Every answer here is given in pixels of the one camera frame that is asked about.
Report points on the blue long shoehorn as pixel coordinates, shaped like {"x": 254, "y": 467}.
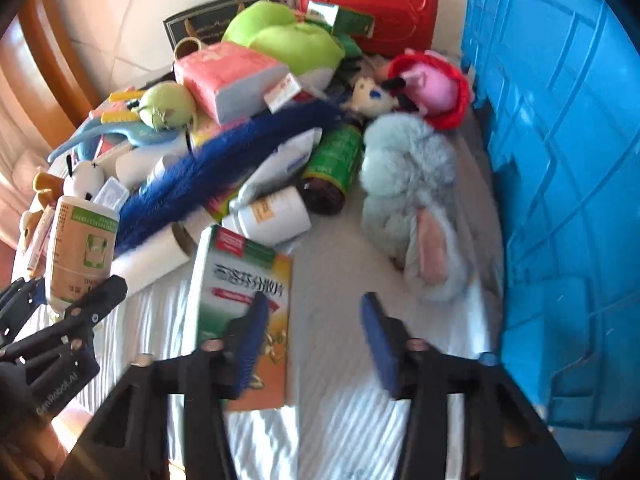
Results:
{"x": 125, "y": 135}

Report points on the red hooded pink plush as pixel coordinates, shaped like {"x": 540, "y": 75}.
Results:
{"x": 430, "y": 85}

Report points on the yellow plastic tongs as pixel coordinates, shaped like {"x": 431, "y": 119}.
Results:
{"x": 120, "y": 117}

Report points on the white round plush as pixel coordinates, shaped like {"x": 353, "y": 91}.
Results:
{"x": 84, "y": 180}

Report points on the small green box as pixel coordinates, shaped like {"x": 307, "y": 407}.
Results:
{"x": 345, "y": 17}

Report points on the slim white pink medicine box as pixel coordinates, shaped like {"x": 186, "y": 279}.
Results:
{"x": 39, "y": 240}

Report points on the green frog plush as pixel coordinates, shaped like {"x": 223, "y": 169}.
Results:
{"x": 285, "y": 40}

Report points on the clear plastic floss box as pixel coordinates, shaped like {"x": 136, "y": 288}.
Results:
{"x": 111, "y": 194}

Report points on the striped pale blue tablecloth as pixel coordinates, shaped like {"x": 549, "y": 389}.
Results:
{"x": 335, "y": 270}

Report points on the tape roll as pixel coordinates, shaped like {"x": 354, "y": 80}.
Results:
{"x": 190, "y": 49}

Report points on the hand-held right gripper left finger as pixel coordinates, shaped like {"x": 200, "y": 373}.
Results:
{"x": 252, "y": 340}

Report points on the white bottle tan green label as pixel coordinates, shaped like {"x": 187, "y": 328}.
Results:
{"x": 80, "y": 250}

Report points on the white lint roller refill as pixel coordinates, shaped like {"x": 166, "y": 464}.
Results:
{"x": 150, "y": 265}

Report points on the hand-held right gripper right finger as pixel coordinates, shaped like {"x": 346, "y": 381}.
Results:
{"x": 380, "y": 345}

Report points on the black gift box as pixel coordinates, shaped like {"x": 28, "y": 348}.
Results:
{"x": 205, "y": 20}

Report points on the colourful sponge pack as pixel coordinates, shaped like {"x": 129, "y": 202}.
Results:
{"x": 215, "y": 132}

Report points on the white pill bottle orange label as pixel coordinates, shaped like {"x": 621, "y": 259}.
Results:
{"x": 270, "y": 215}

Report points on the white red carton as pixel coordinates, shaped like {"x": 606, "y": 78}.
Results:
{"x": 281, "y": 91}

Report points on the blue feather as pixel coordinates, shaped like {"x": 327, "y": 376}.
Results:
{"x": 220, "y": 165}

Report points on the white squeeze tube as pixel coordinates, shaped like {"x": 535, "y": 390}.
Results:
{"x": 285, "y": 160}

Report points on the blue plastic crate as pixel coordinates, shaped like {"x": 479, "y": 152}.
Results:
{"x": 565, "y": 160}

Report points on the red small suitcase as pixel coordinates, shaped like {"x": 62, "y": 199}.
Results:
{"x": 380, "y": 5}

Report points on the person's left hand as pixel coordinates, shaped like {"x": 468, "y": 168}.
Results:
{"x": 55, "y": 440}

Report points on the brown bottle green label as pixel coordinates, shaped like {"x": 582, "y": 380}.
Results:
{"x": 332, "y": 160}

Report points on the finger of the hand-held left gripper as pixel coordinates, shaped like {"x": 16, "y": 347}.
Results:
{"x": 107, "y": 295}
{"x": 27, "y": 292}

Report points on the pink tissue pack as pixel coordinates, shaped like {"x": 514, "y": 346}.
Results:
{"x": 225, "y": 80}

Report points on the small white doll plush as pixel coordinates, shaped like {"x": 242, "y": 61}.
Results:
{"x": 372, "y": 96}

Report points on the grey fluffy plush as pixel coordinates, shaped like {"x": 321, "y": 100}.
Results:
{"x": 410, "y": 180}

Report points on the green orange medicine box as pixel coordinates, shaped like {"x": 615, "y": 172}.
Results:
{"x": 235, "y": 275}

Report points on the brown bear plush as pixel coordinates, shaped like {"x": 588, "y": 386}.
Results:
{"x": 35, "y": 220}

